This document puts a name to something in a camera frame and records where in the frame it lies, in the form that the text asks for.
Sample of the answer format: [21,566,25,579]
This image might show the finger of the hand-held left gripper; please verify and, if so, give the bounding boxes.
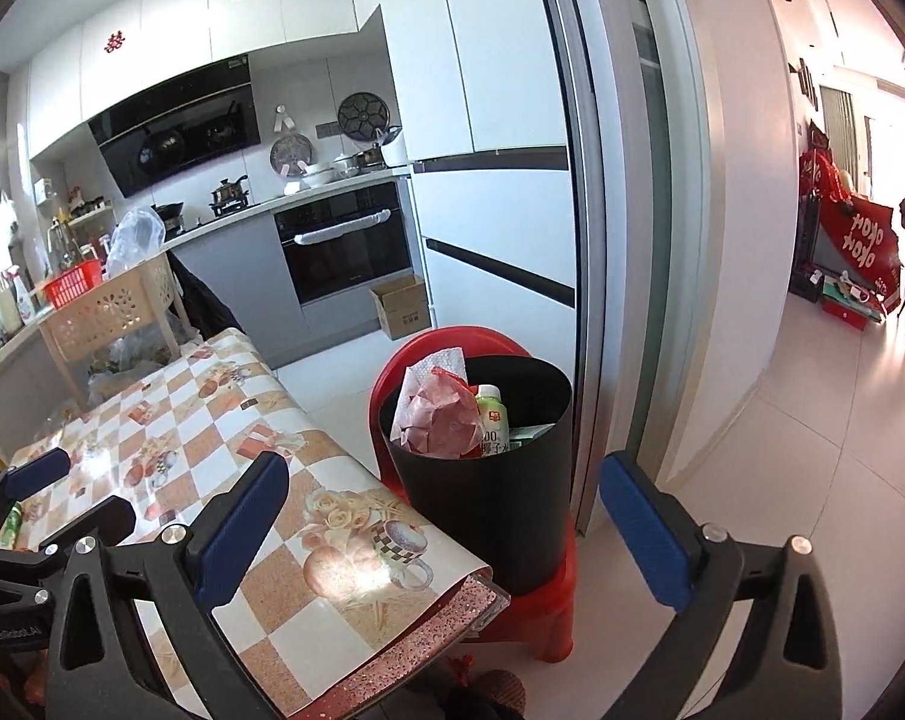
[0,496,137,578]
[0,448,73,541]

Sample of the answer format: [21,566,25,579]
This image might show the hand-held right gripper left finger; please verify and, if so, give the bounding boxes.
[45,452,290,720]

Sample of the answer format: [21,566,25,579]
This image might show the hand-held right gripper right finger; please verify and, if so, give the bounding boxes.
[598,451,843,720]

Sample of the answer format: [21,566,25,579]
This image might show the black trash bin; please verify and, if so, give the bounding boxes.
[378,355,573,597]

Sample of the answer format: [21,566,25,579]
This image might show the white bottle with green cap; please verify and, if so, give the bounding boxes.
[474,384,512,458]

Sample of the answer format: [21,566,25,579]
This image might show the checkered floral tablecloth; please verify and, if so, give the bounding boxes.
[6,328,512,717]

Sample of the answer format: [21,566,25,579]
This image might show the red plastic stool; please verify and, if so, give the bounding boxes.
[369,326,577,662]

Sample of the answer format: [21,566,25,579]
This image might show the grey plastic bag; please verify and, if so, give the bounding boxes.
[88,337,154,398]

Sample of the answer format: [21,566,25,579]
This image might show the white spray bottle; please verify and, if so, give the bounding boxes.
[10,270,37,323]

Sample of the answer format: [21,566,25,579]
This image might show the red plastic basket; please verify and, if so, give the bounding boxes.
[34,259,104,308]

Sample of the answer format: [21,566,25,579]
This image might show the black cloth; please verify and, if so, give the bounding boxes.
[166,251,232,338]

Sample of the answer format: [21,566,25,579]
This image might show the pink red plastic wrapper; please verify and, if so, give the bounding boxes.
[407,367,483,458]

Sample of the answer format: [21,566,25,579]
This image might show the white paper towel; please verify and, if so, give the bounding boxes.
[390,347,468,443]

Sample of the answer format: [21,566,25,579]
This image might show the translucent plastic bag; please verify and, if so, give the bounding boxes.
[106,206,167,278]

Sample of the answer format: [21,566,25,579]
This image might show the cardboard box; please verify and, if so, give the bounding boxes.
[369,275,432,341]

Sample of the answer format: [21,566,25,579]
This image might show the black built-in oven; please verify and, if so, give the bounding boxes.
[273,181,416,308]

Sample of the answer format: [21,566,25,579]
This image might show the kitchen counter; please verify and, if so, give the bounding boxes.
[0,165,416,376]

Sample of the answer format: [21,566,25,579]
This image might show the dark cooking pot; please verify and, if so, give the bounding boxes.
[211,175,251,211]

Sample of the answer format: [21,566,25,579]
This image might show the round patterned plate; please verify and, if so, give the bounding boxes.
[270,133,314,177]

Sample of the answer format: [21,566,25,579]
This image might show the red printed banner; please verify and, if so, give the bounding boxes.
[801,131,905,316]

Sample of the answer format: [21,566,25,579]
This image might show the black range hood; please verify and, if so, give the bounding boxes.
[87,55,263,198]

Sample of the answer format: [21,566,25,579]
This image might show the steel pots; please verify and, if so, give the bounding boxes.
[334,146,384,177]

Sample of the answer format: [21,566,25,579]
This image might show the round black baking pan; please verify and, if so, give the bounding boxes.
[337,91,388,140]

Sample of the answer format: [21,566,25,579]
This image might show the white refrigerator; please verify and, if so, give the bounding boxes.
[381,0,581,331]

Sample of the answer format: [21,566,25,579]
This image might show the sliding door frame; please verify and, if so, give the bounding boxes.
[531,0,723,533]

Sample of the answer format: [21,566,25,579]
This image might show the white wall cabinets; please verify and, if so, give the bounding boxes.
[28,0,382,162]

